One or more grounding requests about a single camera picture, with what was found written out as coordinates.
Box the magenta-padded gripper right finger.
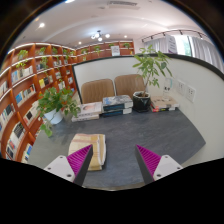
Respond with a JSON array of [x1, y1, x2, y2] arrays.
[[134, 144, 184, 185]]

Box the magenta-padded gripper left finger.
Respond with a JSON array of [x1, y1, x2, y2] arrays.
[[43, 144, 94, 187]]

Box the cream yellow striped towel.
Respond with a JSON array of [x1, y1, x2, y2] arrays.
[[67, 133, 108, 172]]

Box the pothos plant in white pot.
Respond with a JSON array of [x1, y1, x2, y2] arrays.
[[35, 87, 82, 138]]

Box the flat white book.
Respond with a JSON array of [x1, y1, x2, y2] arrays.
[[71, 113, 101, 123]]

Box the small stack of books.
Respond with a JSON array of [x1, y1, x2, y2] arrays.
[[149, 95, 181, 113]]

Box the small tree in black pot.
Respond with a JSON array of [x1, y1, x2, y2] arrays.
[[132, 44, 174, 114]]

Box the large white picture book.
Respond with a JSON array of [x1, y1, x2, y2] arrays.
[[78, 101, 104, 117]]

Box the dark blue white-edged book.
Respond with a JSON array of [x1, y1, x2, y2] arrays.
[[101, 107, 133, 118]]

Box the curved orange wooden bookshelf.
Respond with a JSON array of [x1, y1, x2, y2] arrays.
[[0, 42, 78, 164]]

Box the thick dark blue book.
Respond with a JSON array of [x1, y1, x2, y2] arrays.
[[101, 94, 134, 113]]

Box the tan padded chair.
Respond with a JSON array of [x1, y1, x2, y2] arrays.
[[114, 73, 147, 99], [80, 78, 116, 104]]

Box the white sheer curtain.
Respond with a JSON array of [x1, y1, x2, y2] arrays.
[[143, 34, 224, 73]]

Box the multi-bulb ceiling lamp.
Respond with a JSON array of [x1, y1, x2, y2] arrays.
[[90, 30, 111, 43]]

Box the recessed ceiling lights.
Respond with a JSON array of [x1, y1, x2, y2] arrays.
[[38, 0, 83, 45]]

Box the ceiling air vent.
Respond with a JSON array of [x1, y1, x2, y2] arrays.
[[106, 0, 139, 10]]

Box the white wall outlet plate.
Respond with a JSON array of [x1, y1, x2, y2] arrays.
[[176, 79, 187, 97], [185, 84, 197, 104]]

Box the orange wall shelf with plants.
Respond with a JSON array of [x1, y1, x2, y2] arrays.
[[75, 40, 136, 63]]

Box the black track light rail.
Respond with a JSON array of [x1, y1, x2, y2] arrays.
[[141, 29, 209, 44]]

